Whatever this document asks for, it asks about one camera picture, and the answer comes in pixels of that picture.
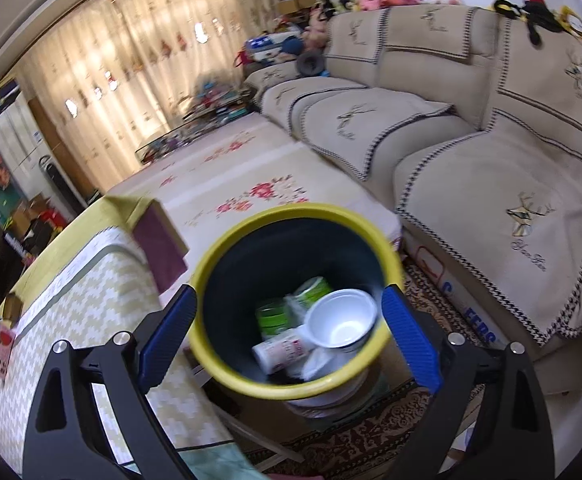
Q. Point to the glass coffee table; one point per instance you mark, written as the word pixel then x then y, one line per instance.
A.
pixel 196 120

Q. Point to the beige sofa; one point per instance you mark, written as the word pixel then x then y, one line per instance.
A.
pixel 471 185

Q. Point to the yellow white zigzag tablecloth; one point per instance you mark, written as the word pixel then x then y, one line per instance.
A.
pixel 96 300

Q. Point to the red bag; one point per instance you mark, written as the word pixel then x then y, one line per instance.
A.
pixel 242 58

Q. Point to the yellow rimmed dark bin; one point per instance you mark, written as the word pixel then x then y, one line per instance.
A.
pixel 231 285

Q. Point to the brown flat box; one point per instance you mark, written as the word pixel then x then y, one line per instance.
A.
pixel 161 245

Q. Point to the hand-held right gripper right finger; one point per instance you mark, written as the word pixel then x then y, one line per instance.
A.
pixel 411 340

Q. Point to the blue white bag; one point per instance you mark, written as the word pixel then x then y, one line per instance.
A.
pixel 266 45

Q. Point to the pink carton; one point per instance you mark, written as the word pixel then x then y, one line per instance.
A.
pixel 5 355

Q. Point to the green lidded clear cup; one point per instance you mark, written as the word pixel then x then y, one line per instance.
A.
pixel 271 317

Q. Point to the floral covered coffee table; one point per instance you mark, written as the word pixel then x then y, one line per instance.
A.
pixel 251 170

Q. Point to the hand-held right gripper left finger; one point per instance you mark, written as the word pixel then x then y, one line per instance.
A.
pixel 168 340

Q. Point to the tall white cabinet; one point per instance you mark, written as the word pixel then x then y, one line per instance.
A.
pixel 16 135

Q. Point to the black tower fan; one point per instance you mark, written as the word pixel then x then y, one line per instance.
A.
pixel 61 185

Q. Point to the cream patterned curtain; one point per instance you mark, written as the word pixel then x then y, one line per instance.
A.
pixel 146 60

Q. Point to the grey neck pillow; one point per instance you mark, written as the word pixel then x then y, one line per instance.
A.
pixel 311 64

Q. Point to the black yellow toy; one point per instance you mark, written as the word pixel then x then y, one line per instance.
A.
pixel 536 15

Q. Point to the red box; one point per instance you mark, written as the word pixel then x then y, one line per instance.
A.
pixel 51 218

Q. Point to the white green plastic bottle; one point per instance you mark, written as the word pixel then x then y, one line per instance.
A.
pixel 311 291

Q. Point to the teal checked table cover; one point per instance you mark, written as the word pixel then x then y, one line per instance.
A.
pixel 221 460

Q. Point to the white printed box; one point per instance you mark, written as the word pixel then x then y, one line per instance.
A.
pixel 471 320

